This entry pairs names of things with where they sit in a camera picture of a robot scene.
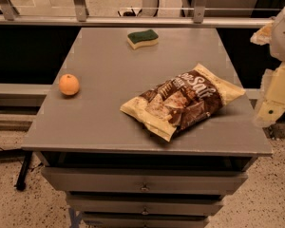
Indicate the grey drawer cabinet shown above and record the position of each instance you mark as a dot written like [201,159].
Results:
[152,139]

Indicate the metal window railing frame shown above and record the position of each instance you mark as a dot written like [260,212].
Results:
[134,13]

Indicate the brown chips bag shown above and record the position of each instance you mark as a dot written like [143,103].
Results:
[182,101]

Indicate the grey drawer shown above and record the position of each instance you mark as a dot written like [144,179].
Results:
[144,181]
[112,220]
[152,204]

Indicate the bottom grey drawer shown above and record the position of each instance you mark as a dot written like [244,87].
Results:
[112,220]

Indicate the black stand leg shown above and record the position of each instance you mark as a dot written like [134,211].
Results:
[21,181]

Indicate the orange fruit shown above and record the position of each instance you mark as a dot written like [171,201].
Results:
[69,84]

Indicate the middle grey drawer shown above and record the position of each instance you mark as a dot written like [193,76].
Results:
[152,204]

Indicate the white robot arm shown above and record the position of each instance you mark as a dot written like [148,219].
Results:
[270,105]

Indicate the top grey drawer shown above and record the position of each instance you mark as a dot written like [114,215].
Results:
[144,181]

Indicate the green and yellow sponge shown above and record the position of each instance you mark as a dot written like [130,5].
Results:
[141,39]

